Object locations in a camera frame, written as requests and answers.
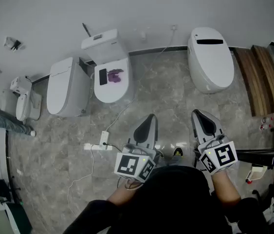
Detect white power strip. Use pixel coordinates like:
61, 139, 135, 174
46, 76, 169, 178
99, 130, 110, 150

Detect white and red device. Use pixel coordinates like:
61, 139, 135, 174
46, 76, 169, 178
245, 164, 268, 184

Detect white long smart toilet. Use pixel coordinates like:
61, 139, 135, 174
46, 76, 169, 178
46, 57, 91, 118

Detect white power cable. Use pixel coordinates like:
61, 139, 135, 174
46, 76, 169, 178
105, 29, 176, 133

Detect white toilet with tank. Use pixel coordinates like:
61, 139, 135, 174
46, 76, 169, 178
81, 29, 135, 104

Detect person's right shoe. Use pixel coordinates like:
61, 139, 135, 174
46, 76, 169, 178
172, 147, 184, 158

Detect white oval smart toilet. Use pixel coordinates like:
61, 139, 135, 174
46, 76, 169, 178
187, 27, 235, 94

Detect person's left forearm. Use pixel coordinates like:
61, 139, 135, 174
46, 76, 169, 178
107, 176, 145, 207

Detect purple cloth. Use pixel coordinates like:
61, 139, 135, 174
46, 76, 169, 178
107, 68, 125, 84

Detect black smartphone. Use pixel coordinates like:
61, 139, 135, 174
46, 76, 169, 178
99, 68, 108, 86

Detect white wall bracket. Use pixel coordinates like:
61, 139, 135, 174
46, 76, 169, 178
4, 36, 22, 51

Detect black metal bar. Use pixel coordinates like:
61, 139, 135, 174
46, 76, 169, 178
235, 149, 274, 167

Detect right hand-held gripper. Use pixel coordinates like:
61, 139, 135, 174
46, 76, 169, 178
191, 109, 239, 175

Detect thin white floor cable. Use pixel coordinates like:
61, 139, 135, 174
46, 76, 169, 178
67, 144, 96, 216

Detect person's grey trousers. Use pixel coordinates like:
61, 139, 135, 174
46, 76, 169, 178
162, 155, 193, 168

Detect person's right forearm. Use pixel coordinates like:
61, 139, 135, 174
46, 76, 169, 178
211, 171, 241, 207

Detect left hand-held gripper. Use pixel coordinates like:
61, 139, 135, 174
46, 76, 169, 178
114, 114, 164, 183

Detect brown wooden steps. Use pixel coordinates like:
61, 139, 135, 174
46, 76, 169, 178
232, 44, 274, 118

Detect small white toilet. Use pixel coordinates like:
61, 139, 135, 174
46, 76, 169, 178
1, 76, 42, 121

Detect thin black rod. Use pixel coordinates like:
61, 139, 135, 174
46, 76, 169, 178
82, 22, 91, 38

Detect person's black shirt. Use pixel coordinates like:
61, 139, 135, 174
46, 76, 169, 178
63, 166, 270, 234

